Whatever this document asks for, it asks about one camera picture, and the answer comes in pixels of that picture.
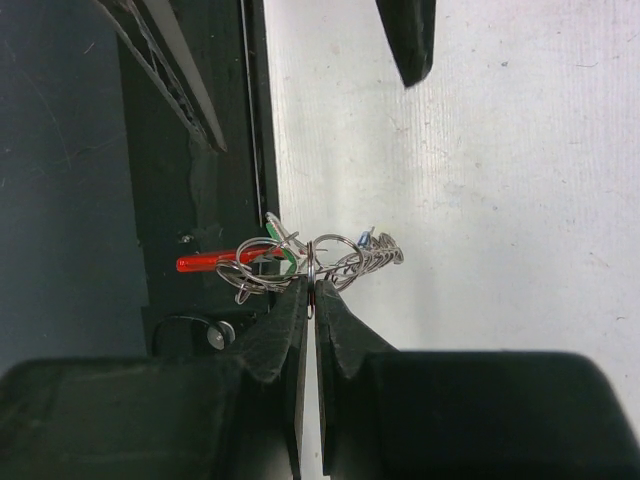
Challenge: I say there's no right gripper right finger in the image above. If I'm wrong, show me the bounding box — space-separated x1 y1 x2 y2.
315 281 639 479

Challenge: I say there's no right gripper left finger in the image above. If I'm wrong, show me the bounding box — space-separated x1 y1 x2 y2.
1 280 307 479

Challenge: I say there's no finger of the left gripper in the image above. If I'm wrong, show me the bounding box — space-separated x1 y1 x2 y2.
95 0 227 152
376 0 436 88

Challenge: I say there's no key with blue tag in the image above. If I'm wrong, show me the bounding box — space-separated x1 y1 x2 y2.
356 227 375 250

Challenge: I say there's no key with green tag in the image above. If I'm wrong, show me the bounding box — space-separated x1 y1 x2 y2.
266 220 298 264

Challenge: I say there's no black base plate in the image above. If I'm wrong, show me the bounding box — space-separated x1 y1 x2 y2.
118 1 279 356

